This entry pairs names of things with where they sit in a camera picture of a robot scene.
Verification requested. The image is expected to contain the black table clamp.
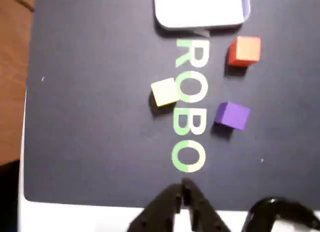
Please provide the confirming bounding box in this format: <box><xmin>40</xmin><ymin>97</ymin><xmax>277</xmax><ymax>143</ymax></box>
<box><xmin>241</xmin><ymin>196</ymin><xmax>320</xmax><ymax>232</ymax></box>

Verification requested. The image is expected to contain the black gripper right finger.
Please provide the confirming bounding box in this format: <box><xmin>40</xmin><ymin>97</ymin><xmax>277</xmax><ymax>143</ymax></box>
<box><xmin>181</xmin><ymin>179</ymin><xmax>227</xmax><ymax>232</ymax></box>

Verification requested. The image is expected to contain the purple cube block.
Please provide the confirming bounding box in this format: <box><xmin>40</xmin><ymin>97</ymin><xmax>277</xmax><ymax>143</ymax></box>
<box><xmin>214</xmin><ymin>101</ymin><xmax>252</xmax><ymax>130</ymax></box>

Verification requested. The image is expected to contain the orange cube block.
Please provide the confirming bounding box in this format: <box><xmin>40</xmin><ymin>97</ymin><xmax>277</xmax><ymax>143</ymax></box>
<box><xmin>227</xmin><ymin>36</ymin><xmax>262</xmax><ymax>66</ymax></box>

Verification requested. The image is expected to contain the black WOWROBO printed mat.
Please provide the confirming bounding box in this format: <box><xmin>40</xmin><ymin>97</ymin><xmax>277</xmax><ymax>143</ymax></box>
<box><xmin>23</xmin><ymin>0</ymin><xmax>320</xmax><ymax>212</ymax></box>

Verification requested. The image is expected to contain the pale lavender rectangular tray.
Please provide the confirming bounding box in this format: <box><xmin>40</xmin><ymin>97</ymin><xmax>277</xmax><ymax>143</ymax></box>
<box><xmin>152</xmin><ymin>0</ymin><xmax>251</xmax><ymax>30</ymax></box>

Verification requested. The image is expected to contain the yellow cube block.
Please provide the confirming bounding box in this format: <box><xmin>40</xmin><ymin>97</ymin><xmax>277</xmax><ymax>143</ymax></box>
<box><xmin>150</xmin><ymin>78</ymin><xmax>181</xmax><ymax>107</ymax></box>

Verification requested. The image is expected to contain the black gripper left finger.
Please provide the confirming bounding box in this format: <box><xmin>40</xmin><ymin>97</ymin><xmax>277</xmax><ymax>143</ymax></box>
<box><xmin>128</xmin><ymin>183</ymin><xmax>185</xmax><ymax>232</ymax></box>

